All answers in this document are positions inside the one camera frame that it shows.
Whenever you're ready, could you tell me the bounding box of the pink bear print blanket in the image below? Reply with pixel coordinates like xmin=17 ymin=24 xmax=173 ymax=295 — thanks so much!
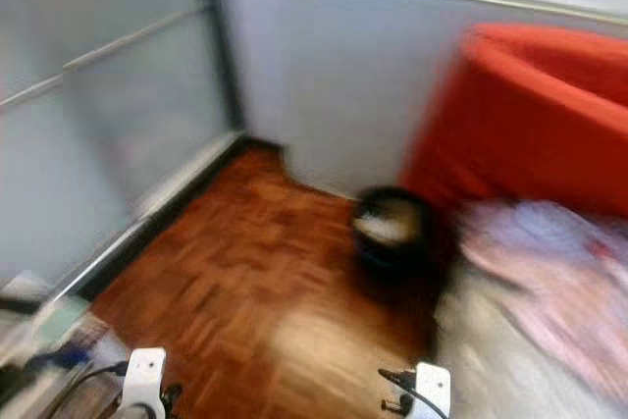
xmin=456 ymin=198 xmax=628 ymax=391

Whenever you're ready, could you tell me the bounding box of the bed with grey floral sheet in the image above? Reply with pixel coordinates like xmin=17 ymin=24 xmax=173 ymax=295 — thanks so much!
xmin=432 ymin=262 xmax=628 ymax=419

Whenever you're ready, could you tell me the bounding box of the clear plastic bag of items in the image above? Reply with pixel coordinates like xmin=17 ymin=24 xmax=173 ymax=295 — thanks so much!
xmin=0 ymin=272 xmax=129 ymax=419

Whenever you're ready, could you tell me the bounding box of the frosted glass sliding door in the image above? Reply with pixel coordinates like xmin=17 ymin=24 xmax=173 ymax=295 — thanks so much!
xmin=0 ymin=0 xmax=246 ymax=302

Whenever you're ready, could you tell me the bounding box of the red folded cushion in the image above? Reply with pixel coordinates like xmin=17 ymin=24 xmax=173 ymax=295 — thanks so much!
xmin=402 ymin=22 xmax=628 ymax=219

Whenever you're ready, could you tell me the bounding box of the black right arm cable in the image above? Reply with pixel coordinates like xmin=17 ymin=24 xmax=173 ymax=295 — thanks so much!
xmin=378 ymin=368 xmax=452 ymax=419

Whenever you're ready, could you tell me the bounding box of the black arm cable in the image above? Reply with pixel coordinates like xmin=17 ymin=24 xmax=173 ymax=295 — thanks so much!
xmin=378 ymin=368 xmax=452 ymax=419
xmin=49 ymin=362 xmax=131 ymax=419

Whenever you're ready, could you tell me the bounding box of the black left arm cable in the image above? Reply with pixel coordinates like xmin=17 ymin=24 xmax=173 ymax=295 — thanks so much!
xmin=49 ymin=362 xmax=131 ymax=419

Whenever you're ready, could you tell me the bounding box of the dark door frame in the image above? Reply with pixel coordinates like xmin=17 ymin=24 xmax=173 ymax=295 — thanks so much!
xmin=78 ymin=0 xmax=286 ymax=302

